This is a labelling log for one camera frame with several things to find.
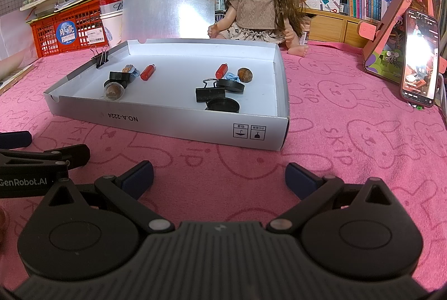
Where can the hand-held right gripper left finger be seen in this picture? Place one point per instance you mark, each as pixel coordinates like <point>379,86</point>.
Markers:
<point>139,174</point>

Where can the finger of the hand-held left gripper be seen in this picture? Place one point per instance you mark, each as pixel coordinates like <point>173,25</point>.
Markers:
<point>35,160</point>
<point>14,139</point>

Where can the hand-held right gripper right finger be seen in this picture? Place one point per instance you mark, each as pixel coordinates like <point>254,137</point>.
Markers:
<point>300,177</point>

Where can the white cardboard box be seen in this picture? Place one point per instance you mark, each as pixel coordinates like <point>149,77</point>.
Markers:
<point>167,125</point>

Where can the red cylinder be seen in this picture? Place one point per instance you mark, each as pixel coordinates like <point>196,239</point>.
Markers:
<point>148,73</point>
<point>221,71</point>

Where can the small colourful toy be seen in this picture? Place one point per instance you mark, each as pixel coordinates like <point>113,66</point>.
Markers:
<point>128,69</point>

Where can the brown walnut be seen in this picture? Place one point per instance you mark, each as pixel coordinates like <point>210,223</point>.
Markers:
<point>114,92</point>
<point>244,75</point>

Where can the open book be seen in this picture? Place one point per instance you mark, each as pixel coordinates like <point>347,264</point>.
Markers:
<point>10,76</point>

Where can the pink bunny-print blanket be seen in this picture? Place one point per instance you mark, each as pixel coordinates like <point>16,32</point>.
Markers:
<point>349,132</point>

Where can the red plastic crate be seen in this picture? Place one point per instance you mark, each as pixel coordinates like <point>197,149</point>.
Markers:
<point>42,38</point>

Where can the large black binder clip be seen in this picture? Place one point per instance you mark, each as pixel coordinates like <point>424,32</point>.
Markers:
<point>209,94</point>

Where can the white grid board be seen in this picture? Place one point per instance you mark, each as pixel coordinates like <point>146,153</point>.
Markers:
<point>14,27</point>

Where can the small black binder clip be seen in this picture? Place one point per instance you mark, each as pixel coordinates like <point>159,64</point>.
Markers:
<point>101,59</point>

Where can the white paper cups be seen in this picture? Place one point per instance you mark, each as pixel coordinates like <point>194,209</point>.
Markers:
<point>111,27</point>

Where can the wooden drawer shelf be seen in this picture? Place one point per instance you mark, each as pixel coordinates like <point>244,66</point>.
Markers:
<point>335,27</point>

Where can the smartphone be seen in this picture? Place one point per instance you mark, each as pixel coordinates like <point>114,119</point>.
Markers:
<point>419,59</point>

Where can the long-haired doll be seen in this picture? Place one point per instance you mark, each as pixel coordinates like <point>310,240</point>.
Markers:
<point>255,10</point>

